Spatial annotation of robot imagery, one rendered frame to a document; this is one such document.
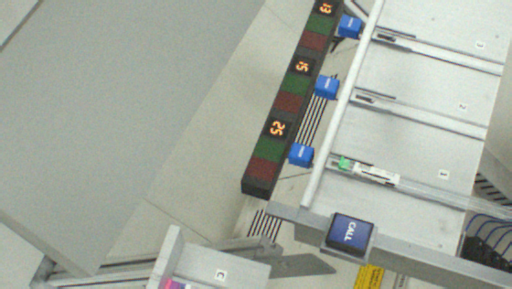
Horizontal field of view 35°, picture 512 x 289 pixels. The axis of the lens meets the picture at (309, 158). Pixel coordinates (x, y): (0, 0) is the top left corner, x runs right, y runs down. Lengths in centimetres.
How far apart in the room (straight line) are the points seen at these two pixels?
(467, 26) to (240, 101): 83
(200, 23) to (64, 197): 32
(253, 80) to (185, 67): 87
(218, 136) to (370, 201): 87
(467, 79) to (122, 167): 49
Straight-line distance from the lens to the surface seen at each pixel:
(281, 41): 206
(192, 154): 183
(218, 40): 116
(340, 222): 99
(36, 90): 101
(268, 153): 109
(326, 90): 112
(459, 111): 114
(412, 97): 114
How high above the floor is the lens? 149
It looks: 47 degrees down
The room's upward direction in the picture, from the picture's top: 77 degrees clockwise
